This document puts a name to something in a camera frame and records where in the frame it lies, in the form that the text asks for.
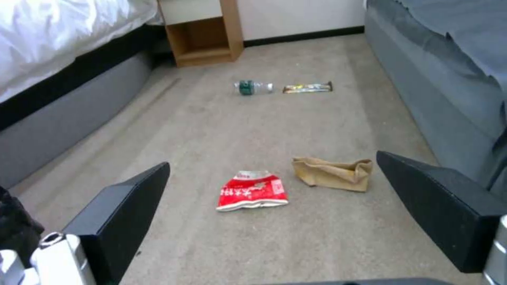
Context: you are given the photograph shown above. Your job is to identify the wooden nightstand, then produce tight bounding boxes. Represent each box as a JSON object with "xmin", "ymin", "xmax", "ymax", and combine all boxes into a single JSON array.
[{"xmin": 156, "ymin": 0, "xmax": 245, "ymax": 68}]

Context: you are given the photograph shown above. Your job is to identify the crumpled brown paper bag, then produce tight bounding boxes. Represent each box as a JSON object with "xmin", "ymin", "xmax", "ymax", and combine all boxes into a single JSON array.
[{"xmin": 292, "ymin": 156, "xmax": 374, "ymax": 192}]

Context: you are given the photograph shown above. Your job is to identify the bed with white duvet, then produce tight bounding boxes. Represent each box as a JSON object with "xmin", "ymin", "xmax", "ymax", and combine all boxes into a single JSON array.
[{"xmin": 0, "ymin": 0, "xmax": 166, "ymax": 189}]

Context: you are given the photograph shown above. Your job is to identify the clear plastic water bottle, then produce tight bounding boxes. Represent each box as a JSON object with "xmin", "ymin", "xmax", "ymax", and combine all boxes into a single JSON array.
[{"xmin": 233, "ymin": 80, "xmax": 275, "ymax": 96}]

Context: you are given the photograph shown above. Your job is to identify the bed with grey cover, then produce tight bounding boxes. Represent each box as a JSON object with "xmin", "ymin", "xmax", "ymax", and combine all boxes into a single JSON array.
[{"xmin": 363, "ymin": 0, "xmax": 507, "ymax": 194}]

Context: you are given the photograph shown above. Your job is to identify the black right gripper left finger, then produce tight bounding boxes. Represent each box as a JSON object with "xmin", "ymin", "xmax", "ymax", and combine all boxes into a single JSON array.
[{"xmin": 29, "ymin": 161, "xmax": 171, "ymax": 285}]

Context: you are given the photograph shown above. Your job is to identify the dark snack bar wrapper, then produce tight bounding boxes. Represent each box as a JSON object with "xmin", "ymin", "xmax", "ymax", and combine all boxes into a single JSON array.
[{"xmin": 282, "ymin": 82, "xmax": 335, "ymax": 94}]

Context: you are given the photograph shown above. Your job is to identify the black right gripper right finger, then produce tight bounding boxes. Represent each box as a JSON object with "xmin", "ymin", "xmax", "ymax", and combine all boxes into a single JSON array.
[{"xmin": 376, "ymin": 150, "xmax": 507, "ymax": 285}]

